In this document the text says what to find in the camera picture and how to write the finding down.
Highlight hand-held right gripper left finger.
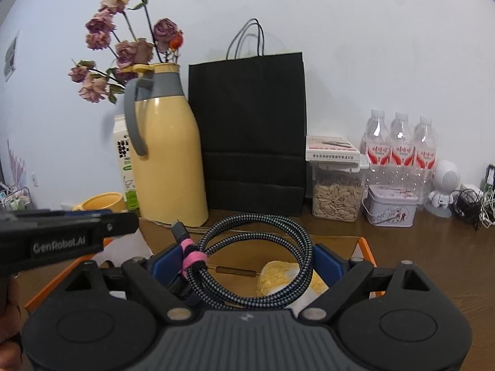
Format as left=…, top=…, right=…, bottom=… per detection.
left=64, top=245, right=194, bottom=322

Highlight black paper bag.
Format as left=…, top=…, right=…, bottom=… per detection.
left=188, top=18, right=307, bottom=217

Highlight brown stick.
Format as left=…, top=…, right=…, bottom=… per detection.
left=217, top=266, right=258, bottom=277

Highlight small white flat box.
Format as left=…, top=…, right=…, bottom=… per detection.
left=305, top=135, right=361, bottom=162

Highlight person's left hand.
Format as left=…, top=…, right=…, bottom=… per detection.
left=0, top=276, right=23, bottom=362

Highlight white robot figurine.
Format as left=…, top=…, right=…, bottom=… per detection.
left=425, top=160, right=461, bottom=218

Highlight purple flower wall sticker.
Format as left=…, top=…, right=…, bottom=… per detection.
left=7, top=139, right=28, bottom=188

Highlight yellow mug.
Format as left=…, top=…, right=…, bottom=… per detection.
left=71, top=192, right=128, bottom=213

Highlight white milk carton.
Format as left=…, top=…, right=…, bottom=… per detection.
left=113, top=114, right=140, bottom=212

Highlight dried pink flowers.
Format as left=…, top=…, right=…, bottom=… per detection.
left=69, top=0, right=184, bottom=104

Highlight clear water bottle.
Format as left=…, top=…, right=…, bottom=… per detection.
left=389, top=112, right=415, bottom=188
left=360, top=109, right=392, bottom=202
left=413, top=116, right=437, bottom=202

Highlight yellow thermos jug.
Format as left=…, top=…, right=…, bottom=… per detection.
left=124, top=63, right=209, bottom=227

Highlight white printed tin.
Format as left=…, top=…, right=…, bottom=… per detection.
left=363, top=184, right=419, bottom=227

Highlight tangle of charger cables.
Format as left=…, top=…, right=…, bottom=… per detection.
left=454, top=183, right=495, bottom=228

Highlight clear container of seeds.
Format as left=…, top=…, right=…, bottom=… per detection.
left=311, top=158, right=370, bottom=223

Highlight braided cable with pink tie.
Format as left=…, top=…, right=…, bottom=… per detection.
left=170, top=214, right=314, bottom=310

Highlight grey wall poster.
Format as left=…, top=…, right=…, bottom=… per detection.
left=4, top=31, right=20, bottom=83

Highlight yellow plush toy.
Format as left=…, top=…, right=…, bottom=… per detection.
left=257, top=261, right=329, bottom=315

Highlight wire storage rack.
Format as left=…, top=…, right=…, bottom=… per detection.
left=0, top=185, right=33, bottom=211

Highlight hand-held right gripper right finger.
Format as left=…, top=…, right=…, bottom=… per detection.
left=298, top=243, right=432, bottom=321

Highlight orange cardboard box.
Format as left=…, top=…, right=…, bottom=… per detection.
left=25, top=216, right=377, bottom=310

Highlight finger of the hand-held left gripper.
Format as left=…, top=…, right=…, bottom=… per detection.
left=90, top=212, right=139, bottom=239
left=15, top=209, right=114, bottom=219

